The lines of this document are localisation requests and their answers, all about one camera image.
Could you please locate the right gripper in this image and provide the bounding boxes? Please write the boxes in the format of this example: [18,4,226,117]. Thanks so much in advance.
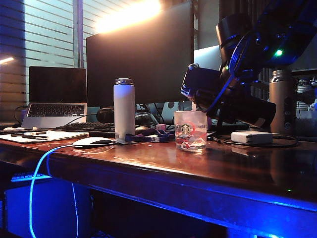
[180,63,256,105]

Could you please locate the black thermos bottle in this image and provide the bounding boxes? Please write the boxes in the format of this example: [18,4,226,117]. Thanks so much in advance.
[195,94,277,132]

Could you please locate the Starbucks glass cup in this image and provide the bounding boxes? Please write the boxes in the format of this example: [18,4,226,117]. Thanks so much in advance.
[174,111,208,152]

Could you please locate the bronze metal thermos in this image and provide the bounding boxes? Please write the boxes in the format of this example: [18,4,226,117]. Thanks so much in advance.
[269,69,297,136]

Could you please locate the white thermos bottle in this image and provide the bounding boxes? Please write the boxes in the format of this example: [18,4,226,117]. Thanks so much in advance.
[113,78,136,140]

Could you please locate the silver upright screen back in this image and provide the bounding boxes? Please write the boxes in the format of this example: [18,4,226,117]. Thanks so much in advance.
[194,45,223,72]

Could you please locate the short black pen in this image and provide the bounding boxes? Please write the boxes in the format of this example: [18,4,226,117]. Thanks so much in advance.
[207,135,223,145]

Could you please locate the large black computer monitor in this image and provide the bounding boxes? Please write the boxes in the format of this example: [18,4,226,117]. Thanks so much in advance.
[86,1,195,109]

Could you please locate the white power adapter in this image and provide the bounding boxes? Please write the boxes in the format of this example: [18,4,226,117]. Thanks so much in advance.
[231,131,274,146]

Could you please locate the white ribbed container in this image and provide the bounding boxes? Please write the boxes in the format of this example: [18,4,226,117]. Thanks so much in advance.
[296,78,313,112]

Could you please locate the black keyboard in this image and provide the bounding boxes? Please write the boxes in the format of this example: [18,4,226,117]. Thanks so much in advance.
[53,122,116,138]

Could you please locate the white computer mouse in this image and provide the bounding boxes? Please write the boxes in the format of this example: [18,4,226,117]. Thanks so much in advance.
[73,137,114,148]

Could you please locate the open silver laptop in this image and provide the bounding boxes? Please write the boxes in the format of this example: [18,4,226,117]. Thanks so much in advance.
[21,66,89,130]

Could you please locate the white notepad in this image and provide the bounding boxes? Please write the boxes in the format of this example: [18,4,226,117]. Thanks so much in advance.
[0,130,90,145]

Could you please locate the horizontal window blinds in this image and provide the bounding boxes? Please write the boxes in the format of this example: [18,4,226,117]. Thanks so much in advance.
[0,0,141,124]

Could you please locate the blue lit keyboard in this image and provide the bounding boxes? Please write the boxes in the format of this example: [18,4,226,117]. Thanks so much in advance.
[11,173,53,183]

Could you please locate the blue lit cabinet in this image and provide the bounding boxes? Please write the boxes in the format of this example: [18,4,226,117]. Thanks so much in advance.
[4,182,92,238]

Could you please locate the blue lanyard strap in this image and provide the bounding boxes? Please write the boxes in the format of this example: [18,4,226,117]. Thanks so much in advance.
[125,129,176,144]

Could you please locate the thin black cable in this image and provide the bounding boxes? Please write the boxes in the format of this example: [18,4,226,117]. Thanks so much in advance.
[65,113,99,127]

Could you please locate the grey window post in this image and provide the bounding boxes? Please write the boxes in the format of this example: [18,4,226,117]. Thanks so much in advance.
[73,0,85,69]

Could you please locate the thin white cable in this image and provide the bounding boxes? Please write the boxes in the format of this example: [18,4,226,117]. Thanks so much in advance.
[72,182,80,238]

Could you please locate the thick white cable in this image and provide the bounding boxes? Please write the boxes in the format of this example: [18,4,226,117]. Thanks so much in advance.
[29,144,76,238]

